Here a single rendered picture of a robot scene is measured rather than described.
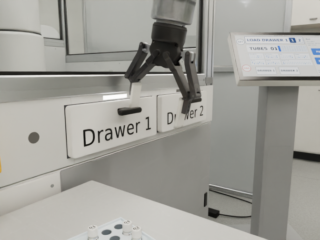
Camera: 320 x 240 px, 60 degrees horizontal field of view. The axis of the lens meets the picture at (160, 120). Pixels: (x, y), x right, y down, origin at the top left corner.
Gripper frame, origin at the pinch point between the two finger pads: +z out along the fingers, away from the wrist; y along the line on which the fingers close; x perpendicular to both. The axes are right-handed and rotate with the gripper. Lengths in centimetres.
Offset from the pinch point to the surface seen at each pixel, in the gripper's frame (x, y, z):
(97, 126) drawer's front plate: 10.6, 7.5, 3.9
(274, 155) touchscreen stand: -96, -12, 31
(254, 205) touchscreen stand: -98, -9, 64
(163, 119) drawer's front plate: -14.9, 7.1, 5.8
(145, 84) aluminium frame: -8.7, 11.0, -4.3
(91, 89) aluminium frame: 10.5, 10.7, -3.7
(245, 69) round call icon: -78, 9, -10
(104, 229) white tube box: 29.0, -15.4, 7.4
